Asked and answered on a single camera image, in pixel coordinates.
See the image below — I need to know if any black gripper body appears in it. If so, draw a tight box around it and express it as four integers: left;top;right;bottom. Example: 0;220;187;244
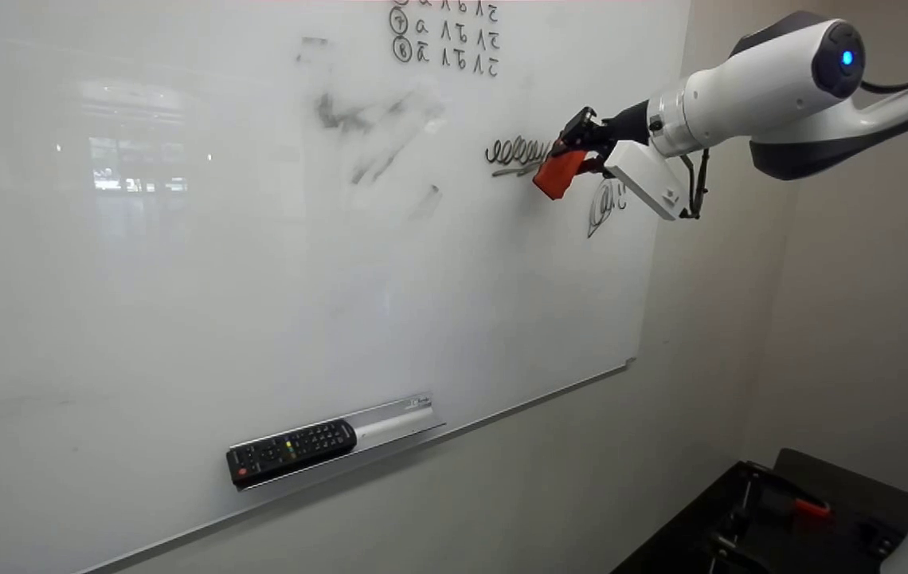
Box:
586;98;656;162

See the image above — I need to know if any orange foam eraser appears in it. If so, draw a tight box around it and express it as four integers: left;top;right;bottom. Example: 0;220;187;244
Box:
528;147;595;205

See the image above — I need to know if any silver marker tray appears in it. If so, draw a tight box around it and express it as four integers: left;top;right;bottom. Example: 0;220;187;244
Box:
224;390;448;484

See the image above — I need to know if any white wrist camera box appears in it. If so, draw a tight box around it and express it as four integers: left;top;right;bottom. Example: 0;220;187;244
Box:
599;136;691;225

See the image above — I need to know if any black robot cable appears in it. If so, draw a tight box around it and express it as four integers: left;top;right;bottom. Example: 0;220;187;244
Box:
683;0;908;225

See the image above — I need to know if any white wall whiteboard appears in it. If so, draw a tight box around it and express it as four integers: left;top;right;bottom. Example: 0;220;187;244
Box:
0;0;695;574

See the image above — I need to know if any red handled clamp tool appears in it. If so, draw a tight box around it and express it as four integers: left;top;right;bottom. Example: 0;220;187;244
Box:
735;462;839;534

